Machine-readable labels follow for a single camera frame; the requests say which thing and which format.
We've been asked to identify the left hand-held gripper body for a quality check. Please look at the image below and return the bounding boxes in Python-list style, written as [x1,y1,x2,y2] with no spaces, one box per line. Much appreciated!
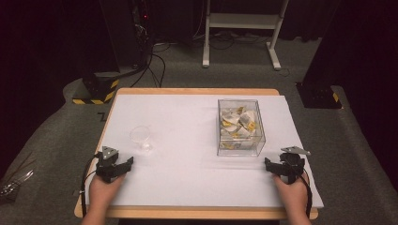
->
[95,145,126,184]

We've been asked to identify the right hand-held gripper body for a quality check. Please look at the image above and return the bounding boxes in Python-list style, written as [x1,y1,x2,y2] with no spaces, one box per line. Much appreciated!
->
[279,146,312,185]

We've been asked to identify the pile of tea bag packets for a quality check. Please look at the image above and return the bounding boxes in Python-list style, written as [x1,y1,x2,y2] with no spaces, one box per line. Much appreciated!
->
[219,106,259,151]

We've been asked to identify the clear acrylic box case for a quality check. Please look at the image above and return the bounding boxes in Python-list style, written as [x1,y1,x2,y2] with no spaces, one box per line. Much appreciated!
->
[217,98,268,158]

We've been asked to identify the person's left hand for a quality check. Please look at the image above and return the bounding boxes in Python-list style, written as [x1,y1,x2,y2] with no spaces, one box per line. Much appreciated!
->
[88,172,127,208]

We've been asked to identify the person's right hand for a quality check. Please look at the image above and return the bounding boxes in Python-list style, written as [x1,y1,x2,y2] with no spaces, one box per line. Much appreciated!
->
[271,172,310,215]

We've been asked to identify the clear plastic cup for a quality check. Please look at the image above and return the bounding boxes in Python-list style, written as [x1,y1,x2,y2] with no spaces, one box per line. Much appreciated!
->
[129,125,154,153]

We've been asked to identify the white table mat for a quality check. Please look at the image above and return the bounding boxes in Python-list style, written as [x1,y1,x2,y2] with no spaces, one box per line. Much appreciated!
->
[84,94,325,209]

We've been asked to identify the black yellow striped stand base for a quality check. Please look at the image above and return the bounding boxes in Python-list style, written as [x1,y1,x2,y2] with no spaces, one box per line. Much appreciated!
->
[71,71,121,106]

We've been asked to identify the metal tripod legs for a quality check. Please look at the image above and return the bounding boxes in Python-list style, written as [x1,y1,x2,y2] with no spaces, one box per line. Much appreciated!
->
[0,151,36,202]

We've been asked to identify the wooden table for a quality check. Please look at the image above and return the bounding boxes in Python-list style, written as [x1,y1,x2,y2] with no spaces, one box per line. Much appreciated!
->
[73,87,319,221]

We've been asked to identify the black equipment rack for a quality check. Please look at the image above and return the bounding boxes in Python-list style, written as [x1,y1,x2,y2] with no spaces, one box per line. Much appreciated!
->
[99,0,155,73]

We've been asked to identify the white metal stand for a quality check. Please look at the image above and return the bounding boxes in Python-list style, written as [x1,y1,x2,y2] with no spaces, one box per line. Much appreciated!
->
[201,0,291,71]

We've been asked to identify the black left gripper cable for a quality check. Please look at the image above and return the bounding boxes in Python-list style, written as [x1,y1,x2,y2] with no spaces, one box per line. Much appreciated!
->
[80,152,103,218]

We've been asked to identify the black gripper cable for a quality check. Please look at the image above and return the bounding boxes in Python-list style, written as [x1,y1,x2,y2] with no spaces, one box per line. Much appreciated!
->
[80,152,103,218]
[299,172,314,219]

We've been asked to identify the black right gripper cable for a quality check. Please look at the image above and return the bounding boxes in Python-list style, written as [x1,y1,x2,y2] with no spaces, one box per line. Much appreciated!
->
[299,172,314,219]

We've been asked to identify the black floor cables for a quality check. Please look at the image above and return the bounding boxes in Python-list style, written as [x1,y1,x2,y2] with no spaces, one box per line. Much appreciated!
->
[129,43,167,89]

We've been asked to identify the cables under white stand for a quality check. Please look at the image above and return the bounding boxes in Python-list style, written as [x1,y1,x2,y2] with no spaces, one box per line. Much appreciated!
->
[192,29,270,51]

